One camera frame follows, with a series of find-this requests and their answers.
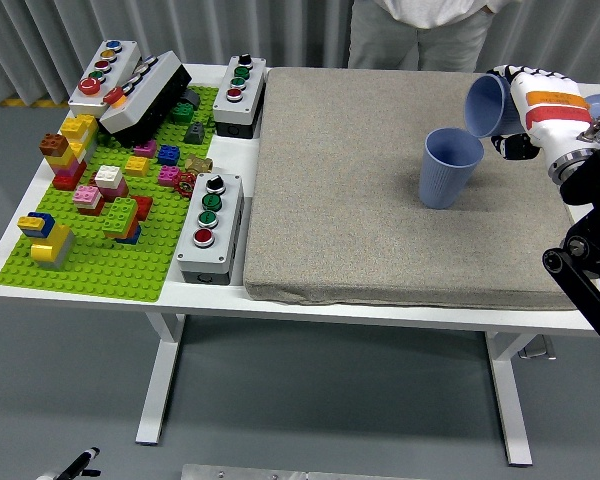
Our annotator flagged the grey box with black knob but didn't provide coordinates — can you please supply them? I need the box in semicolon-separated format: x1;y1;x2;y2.
175;172;245;287
212;53;268;140

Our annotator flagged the blue yellow grey brick stack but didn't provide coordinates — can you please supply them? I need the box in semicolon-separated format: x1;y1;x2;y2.
17;211;76;271

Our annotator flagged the white table leg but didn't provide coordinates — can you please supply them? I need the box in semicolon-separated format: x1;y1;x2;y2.
483;332;536;467
135;313;186;446

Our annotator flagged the grey-brown cushion mat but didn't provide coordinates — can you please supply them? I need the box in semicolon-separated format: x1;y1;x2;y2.
243;67;581;311

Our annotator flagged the grey pleated curtain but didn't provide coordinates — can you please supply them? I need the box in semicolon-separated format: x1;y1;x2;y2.
0;0;600;109

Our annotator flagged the pink white red brick stack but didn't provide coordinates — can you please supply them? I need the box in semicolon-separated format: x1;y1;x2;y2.
72;184;106;217

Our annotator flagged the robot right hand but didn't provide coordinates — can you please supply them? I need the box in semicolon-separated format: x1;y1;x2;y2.
484;63;600;174

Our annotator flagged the brown yellow red brick tower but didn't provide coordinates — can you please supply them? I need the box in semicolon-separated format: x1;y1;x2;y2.
38;132;89;191

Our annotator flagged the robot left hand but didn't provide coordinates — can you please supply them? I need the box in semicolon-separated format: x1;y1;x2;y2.
34;446;102;480

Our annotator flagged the green brick baseplate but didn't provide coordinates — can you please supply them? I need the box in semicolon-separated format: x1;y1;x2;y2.
0;85;220;304

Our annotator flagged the grey floor pedal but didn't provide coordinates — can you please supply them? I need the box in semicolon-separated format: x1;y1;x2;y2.
517;335;557;361

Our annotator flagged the white five-button control box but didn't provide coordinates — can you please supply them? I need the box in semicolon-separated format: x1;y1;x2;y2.
67;39;142;119

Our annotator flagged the blue ribbed plastic cup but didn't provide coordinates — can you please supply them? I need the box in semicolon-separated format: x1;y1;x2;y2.
418;126;485;210
463;73;526;140

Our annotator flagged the yellow floor tape stripe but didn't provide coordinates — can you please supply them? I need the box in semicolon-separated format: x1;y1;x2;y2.
0;97;69;109

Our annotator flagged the person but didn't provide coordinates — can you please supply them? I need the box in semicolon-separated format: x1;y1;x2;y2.
347;0;524;73

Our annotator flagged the yellow white brick stack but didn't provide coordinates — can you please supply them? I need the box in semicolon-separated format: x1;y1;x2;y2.
59;113;100;164

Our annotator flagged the brass valve red handwheel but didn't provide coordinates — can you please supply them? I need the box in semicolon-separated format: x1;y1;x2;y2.
172;153;215;199

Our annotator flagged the white control box black base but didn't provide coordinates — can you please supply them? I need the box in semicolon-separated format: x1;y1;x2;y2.
99;50;193;149

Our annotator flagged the silver metal plate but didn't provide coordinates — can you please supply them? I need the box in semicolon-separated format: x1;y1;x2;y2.
180;463;431;480

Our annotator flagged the green orange red brick stack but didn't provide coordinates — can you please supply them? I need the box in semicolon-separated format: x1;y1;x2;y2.
102;195;154;246

